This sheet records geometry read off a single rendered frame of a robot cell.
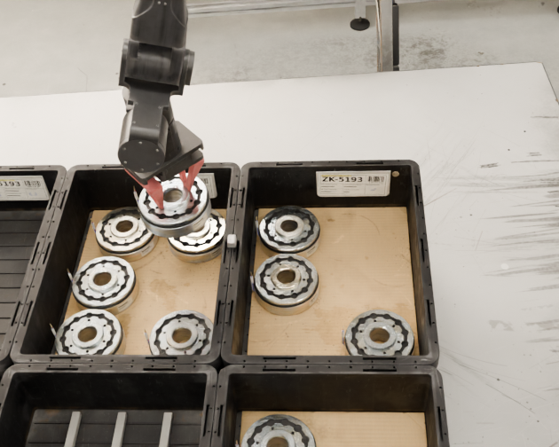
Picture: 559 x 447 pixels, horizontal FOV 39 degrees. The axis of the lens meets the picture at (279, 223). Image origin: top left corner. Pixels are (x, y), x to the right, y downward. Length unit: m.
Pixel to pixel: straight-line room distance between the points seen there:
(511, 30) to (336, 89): 1.56
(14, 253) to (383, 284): 0.64
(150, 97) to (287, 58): 2.17
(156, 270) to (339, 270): 0.31
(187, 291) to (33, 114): 0.77
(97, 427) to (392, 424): 0.42
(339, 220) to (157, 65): 0.54
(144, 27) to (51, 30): 2.60
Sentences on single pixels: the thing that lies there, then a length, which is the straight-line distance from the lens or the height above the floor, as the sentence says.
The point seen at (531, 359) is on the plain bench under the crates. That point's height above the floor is 0.70.
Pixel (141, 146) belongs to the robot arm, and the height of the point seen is 1.23.
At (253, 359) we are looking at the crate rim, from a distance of 1.10.
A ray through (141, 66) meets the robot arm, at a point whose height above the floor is 1.30.
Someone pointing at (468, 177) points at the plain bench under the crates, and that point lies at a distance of 1.66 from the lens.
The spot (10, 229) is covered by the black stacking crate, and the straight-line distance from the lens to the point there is 1.50.
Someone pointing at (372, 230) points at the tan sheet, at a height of 0.83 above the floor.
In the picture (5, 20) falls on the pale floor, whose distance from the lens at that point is 3.68.
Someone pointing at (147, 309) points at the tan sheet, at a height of 0.83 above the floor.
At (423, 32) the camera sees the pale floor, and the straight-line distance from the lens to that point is 3.28.
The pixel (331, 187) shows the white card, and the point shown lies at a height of 0.88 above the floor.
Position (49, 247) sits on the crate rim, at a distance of 1.32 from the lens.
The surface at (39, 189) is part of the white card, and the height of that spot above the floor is 0.89.
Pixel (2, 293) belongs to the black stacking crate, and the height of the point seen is 0.83.
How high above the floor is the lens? 1.86
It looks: 48 degrees down
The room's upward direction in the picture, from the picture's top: 5 degrees counter-clockwise
